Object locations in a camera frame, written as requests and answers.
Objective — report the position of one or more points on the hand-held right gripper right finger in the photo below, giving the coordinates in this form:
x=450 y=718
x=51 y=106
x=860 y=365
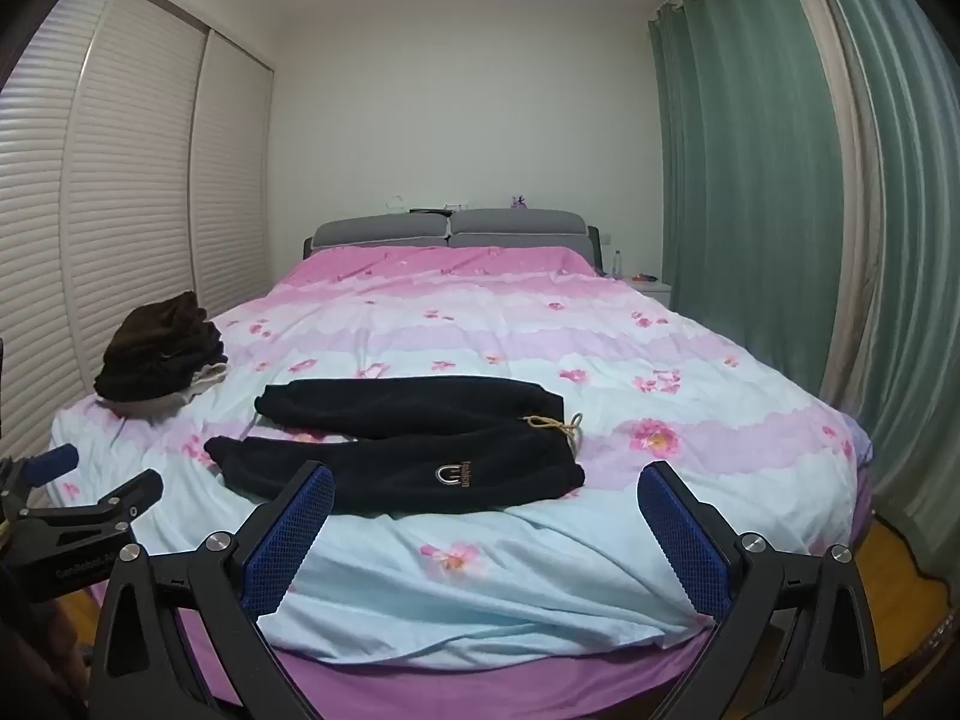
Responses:
x=686 y=540

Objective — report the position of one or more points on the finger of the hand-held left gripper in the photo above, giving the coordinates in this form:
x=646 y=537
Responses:
x=127 y=495
x=54 y=462

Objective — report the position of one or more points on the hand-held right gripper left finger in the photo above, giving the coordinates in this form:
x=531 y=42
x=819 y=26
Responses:
x=289 y=540

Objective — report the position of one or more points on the black pants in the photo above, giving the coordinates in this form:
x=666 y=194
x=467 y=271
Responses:
x=420 y=457

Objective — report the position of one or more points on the person's left forearm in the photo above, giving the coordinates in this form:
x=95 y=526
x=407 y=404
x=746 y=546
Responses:
x=34 y=652

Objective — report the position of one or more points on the dark brown clothes pile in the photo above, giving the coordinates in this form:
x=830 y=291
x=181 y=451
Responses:
x=161 y=349

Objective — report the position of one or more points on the bed with purple sheet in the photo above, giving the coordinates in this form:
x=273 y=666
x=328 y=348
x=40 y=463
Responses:
x=450 y=679

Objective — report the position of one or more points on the white nightstand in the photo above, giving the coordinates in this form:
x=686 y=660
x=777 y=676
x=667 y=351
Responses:
x=651 y=291

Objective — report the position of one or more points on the bed with pink floral cover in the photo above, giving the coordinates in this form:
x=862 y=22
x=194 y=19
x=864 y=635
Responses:
x=525 y=345

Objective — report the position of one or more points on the white louvred wardrobe doors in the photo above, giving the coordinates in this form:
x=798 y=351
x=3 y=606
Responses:
x=112 y=202

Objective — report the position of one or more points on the clear plastic bottle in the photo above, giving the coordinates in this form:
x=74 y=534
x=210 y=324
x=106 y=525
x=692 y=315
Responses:
x=617 y=264

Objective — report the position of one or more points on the grey headboard cushion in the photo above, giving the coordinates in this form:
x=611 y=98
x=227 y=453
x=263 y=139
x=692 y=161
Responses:
x=379 y=234
x=517 y=229

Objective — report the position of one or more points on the green curtain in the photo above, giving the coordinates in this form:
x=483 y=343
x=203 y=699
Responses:
x=919 y=315
x=735 y=165

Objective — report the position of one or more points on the beige curtain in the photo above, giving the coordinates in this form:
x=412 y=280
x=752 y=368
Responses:
x=844 y=202

